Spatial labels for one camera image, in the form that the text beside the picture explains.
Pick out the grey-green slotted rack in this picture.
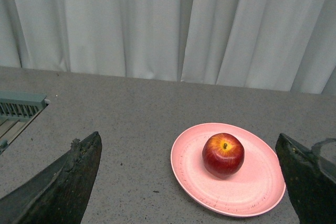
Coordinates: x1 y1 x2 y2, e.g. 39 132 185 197
1 90 50 153

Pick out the red apple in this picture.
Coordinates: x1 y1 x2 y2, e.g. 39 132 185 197
202 133 245 179

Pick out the white pleated curtain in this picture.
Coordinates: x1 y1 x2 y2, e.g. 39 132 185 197
1 0 335 94

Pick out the pink round plate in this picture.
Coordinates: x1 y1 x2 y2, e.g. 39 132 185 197
171 123 286 217

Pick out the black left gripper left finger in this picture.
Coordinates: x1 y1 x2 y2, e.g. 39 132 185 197
1 132 102 223

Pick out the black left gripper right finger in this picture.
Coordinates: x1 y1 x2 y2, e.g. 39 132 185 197
276 133 335 223

